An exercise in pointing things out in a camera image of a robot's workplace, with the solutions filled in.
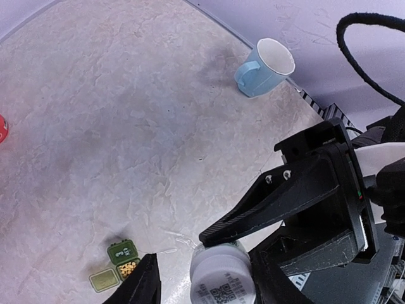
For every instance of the green pill organizer box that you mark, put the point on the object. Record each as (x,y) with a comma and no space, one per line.
(124,258)

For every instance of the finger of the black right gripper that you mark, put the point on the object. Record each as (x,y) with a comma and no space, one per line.
(301,183)
(298,251)

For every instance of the small white bottle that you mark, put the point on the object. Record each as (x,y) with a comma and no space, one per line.
(221,274)

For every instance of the light blue mug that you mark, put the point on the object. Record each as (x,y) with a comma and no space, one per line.
(268,64)

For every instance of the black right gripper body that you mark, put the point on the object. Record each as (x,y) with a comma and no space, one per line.
(369,169)

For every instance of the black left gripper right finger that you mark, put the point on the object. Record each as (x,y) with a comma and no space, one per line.
(272,285)

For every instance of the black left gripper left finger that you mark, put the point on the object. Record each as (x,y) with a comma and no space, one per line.
(143,284)

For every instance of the red cylindrical can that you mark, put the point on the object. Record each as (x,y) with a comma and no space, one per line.
(4,129)

